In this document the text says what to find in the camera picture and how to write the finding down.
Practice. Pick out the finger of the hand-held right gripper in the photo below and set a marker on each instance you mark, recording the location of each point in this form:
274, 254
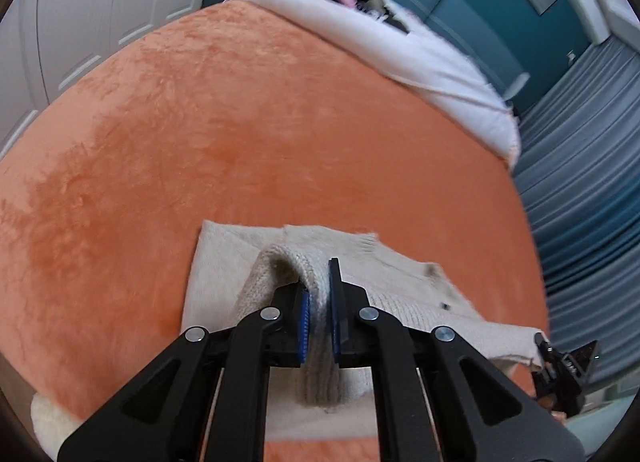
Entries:
546, 349
584, 359

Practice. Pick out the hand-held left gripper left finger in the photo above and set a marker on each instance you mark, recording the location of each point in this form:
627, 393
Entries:
303, 327

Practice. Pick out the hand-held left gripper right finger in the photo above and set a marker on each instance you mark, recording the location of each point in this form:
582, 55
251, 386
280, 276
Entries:
334, 322

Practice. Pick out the cream knit sweater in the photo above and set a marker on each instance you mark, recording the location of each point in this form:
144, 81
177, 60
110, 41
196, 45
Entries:
400, 282

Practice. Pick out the grey-blue curtain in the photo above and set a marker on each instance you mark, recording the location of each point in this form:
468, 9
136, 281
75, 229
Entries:
590, 167

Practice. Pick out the orange plush blanket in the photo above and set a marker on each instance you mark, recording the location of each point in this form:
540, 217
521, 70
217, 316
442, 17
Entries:
225, 142

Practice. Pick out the cream fuzzy cloth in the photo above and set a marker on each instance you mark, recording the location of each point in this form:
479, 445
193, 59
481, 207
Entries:
50, 422

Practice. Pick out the white blanket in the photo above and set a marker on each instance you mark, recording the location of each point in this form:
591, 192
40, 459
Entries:
400, 57

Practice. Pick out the white wardrobe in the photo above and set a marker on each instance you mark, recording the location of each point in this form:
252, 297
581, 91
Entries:
100, 2

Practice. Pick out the wall socket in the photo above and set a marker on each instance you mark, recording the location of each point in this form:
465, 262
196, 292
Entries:
572, 56

